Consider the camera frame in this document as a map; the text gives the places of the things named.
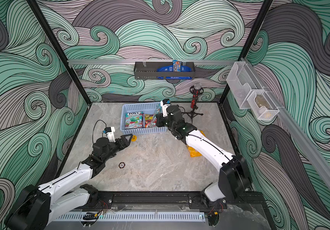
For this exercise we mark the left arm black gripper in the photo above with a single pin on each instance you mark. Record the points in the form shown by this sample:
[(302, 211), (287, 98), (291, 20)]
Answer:
[(125, 143)]

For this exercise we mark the orange Fox's candy bag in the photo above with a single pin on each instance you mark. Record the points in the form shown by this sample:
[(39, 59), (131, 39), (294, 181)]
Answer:
[(150, 119)]

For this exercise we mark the green Fox's candy bag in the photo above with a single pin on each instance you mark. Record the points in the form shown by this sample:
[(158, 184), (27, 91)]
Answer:
[(134, 120)]

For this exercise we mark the light blue perforated plastic basket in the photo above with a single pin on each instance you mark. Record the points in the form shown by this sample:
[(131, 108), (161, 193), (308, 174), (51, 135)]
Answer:
[(144, 109)]

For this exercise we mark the yellow candy bag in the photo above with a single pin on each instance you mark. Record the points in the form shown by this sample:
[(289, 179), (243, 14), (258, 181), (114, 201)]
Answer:
[(193, 152)]

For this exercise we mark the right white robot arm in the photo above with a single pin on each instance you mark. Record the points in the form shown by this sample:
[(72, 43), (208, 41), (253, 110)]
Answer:
[(234, 175)]

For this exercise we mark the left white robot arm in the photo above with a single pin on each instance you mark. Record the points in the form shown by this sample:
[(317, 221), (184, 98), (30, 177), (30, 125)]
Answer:
[(37, 206)]

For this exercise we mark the yellow round sticker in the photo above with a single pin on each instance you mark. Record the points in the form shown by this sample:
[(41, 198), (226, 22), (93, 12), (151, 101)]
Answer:
[(134, 138)]

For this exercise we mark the red microphone on tripod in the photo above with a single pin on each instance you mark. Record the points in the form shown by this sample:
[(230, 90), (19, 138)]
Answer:
[(196, 90)]

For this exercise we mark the blue package in shelf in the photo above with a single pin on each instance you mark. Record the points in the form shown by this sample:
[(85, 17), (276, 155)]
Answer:
[(167, 73)]

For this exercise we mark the small snack packet in shelf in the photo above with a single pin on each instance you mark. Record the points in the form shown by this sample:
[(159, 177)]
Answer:
[(176, 66)]

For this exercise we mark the small clear bin with contents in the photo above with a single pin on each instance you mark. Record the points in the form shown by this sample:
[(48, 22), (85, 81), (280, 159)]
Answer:
[(262, 106)]

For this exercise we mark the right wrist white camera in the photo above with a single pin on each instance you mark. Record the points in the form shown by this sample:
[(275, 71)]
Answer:
[(165, 103)]

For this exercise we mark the black wall shelf tray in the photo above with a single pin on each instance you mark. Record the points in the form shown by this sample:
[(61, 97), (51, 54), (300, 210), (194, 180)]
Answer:
[(148, 71)]

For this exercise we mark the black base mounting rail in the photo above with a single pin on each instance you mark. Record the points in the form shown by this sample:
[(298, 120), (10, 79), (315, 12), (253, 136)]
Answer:
[(184, 200)]

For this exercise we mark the clear plastic wall bin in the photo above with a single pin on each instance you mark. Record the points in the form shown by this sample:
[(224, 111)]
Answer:
[(243, 81)]

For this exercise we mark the white slotted cable duct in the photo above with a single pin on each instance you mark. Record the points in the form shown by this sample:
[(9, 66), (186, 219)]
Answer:
[(156, 216)]

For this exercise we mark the aluminium rail back wall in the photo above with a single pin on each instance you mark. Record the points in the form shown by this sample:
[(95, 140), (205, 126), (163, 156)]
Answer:
[(144, 61)]

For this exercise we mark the black corner frame post right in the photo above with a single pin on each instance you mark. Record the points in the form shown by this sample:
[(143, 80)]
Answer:
[(236, 42)]

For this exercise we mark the black corner frame post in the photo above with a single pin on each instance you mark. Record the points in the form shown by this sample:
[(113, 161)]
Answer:
[(49, 33), (236, 42)]

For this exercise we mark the black corner frame post left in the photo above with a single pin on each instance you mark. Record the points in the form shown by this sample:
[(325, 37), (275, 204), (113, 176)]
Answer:
[(49, 33)]

